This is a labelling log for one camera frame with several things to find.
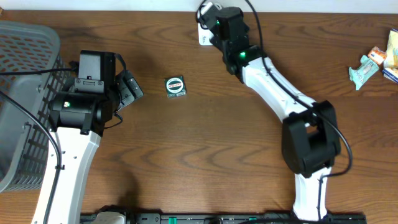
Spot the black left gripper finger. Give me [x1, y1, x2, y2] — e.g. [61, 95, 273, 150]
[123, 70, 144, 100]
[117, 80, 136, 111]

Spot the green round-logo box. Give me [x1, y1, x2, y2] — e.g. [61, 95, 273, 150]
[164, 76, 187, 98]

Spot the teal long snack packet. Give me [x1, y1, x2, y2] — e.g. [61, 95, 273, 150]
[348, 55, 379, 91]

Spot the orange small tissue pack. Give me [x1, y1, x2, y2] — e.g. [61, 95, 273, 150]
[368, 46, 387, 65]

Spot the large yellow snack bag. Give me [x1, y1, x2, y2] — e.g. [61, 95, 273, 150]
[382, 29, 397, 83]

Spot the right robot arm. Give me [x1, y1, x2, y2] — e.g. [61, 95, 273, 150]
[197, 2, 341, 222]

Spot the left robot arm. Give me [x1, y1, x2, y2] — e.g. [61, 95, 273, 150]
[32, 50, 143, 223]

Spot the white barcode scanner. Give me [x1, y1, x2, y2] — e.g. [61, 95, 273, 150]
[197, 2, 222, 46]

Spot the grey plastic mesh basket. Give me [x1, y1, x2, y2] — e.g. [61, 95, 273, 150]
[0, 21, 74, 193]

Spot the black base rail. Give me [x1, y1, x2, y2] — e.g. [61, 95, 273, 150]
[80, 205, 368, 224]

